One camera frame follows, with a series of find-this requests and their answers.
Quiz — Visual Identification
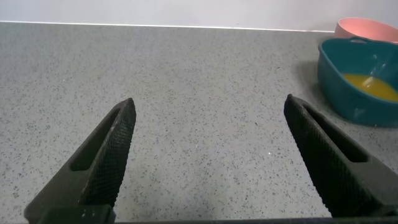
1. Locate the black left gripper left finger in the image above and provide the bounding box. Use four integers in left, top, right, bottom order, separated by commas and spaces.
24, 97, 137, 224

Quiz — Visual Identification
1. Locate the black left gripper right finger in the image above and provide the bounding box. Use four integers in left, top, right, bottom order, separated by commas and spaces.
283, 93, 398, 218

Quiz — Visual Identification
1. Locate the orange juice liquid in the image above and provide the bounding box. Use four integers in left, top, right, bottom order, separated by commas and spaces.
341, 73, 398, 102

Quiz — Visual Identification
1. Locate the pink round bowl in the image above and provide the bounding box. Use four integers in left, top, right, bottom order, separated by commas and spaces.
334, 17, 398, 44

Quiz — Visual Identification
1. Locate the teal square plastic basin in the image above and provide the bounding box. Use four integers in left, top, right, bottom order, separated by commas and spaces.
317, 36, 398, 128

